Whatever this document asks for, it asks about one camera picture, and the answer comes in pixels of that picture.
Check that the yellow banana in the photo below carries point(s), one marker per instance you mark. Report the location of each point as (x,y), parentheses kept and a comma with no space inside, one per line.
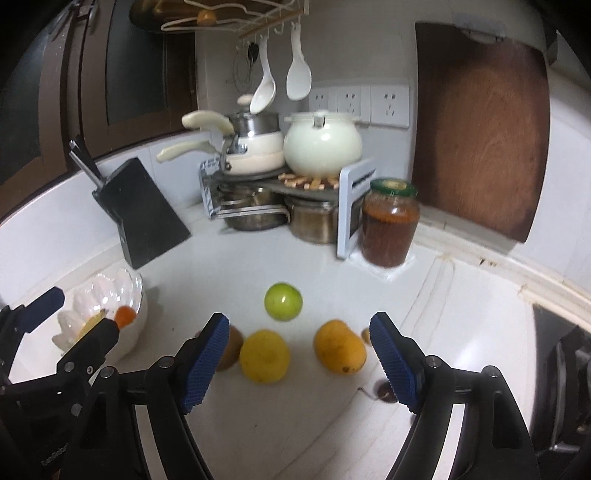
(90,324)

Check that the green apple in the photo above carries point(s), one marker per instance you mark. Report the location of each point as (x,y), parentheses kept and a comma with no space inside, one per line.
(283,300)

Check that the brown wooden cutting board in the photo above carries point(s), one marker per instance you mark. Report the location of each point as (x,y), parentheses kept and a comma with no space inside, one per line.
(480,129)

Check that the dark wooden window frame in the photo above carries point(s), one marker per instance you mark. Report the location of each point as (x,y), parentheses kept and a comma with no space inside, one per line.
(78,92)

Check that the white pot rack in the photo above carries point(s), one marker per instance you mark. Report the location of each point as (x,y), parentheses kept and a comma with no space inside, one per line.
(351,217)

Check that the glass jar green lid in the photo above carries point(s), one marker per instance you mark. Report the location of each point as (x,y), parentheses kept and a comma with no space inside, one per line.
(390,226)

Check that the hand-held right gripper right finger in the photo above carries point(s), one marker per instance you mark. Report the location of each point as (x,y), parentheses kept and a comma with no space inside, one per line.
(392,364)

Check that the small potato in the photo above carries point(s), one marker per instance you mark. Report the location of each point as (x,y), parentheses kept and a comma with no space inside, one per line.
(366,336)

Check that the cream saucepan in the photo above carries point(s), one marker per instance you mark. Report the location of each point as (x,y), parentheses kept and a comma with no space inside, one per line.
(258,159)

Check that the yellow orange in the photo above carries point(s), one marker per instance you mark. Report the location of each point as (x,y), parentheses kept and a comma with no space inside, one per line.
(264,356)

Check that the white ladle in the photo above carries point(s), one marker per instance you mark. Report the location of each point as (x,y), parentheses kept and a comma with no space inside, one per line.
(263,92)

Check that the dark red small fruit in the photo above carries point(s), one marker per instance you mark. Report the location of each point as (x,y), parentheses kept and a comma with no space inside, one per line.
(385,392)

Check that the wooden trivet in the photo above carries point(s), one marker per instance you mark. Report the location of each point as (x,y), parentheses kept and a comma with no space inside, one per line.
(307,182)

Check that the black knife block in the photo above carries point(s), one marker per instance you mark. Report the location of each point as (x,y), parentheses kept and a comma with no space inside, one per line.
(138,217)

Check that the wide steel pot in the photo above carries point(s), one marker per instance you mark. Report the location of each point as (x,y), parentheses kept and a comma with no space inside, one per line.
(251,212)

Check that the white lidded casserole pot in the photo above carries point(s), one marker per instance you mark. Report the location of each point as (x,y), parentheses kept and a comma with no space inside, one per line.
(323,143)

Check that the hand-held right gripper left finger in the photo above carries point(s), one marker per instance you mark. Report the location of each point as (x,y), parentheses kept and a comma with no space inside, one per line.
(207,364)

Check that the brown kiwi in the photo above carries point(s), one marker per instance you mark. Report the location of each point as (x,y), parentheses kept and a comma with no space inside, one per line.
(232,350)

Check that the tall steel pot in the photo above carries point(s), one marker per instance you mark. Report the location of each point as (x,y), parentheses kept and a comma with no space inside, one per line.
(314,224)

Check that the small orange tangerine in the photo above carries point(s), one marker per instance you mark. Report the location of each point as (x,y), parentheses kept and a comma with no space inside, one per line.
(125,316)

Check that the white rice spoon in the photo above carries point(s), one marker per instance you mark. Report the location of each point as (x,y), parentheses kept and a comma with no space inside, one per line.
(298,76)

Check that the white petal-shaped bowl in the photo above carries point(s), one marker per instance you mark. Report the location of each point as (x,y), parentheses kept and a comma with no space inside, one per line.
(134,321)

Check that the yellow mango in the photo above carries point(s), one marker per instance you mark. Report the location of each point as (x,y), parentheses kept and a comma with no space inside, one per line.
(339,353)

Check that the white wall socket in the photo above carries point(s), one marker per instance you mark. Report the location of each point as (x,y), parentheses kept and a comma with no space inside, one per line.
(320,99)
(390,105)
(349,101)

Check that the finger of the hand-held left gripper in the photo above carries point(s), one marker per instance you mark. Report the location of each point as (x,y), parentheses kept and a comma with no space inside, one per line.
(41,308)
(99,341)

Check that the black stove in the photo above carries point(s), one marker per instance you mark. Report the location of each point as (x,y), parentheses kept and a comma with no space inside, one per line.
(563,360)

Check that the wooden hook rail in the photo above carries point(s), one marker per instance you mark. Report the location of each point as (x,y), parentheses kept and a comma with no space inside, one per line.
(268,23)

